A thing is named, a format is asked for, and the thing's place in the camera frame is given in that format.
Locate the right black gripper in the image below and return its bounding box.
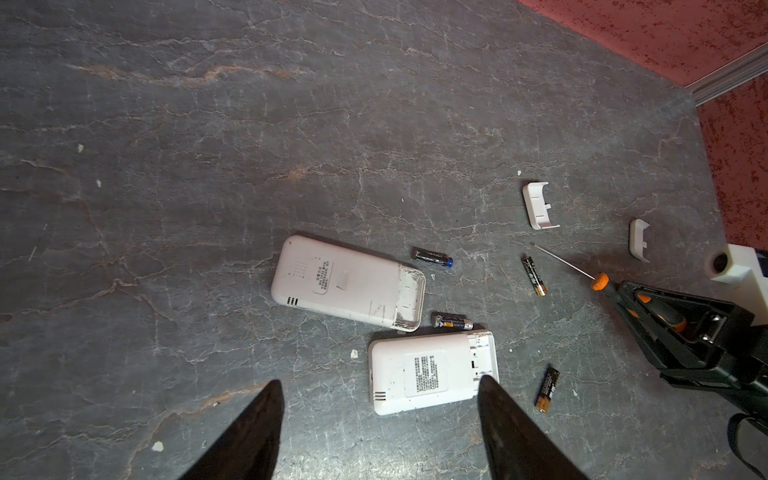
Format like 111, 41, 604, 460
616, 281, 767, 433

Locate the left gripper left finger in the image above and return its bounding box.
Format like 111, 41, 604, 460
181, 379, 285, 480

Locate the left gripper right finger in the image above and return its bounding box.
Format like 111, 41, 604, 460
477, 375, 586, 479

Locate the black orange AAA battery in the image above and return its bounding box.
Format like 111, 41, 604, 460
535, 365, 560, 413

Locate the orange black screwdriver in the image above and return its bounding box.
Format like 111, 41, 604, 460
531, 242, 688, 334

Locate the white battery cover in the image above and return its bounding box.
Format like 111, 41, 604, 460
522, 182, 558, 230
628, 218, 649, 263

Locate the black gold AAA battery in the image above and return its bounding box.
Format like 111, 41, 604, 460
521, 255, 548, 297

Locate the white remote orange button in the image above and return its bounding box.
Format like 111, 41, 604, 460
271, 235, 426, 332

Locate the black blue AAA battery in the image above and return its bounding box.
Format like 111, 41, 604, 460
411, 247, 454, 268

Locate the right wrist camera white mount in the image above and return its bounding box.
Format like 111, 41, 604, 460
704, 244, 767, 326

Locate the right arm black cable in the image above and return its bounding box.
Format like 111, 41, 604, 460
727, 412, 768, 480

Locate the right aluminium corner post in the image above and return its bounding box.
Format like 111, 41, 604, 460
687, 43, 768, 107

